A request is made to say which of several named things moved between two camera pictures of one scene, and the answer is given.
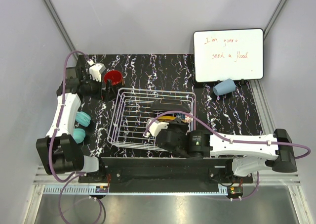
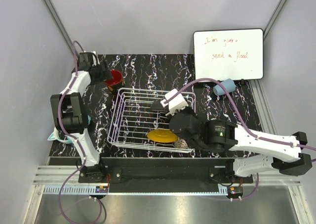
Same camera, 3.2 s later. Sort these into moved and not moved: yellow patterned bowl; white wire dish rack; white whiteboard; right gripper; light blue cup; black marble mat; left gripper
Moved: right gripper; left gripper; yellow patterned bowl
Not moved: light blue cup; white whiteboard; black marble mat; white wire dish rack
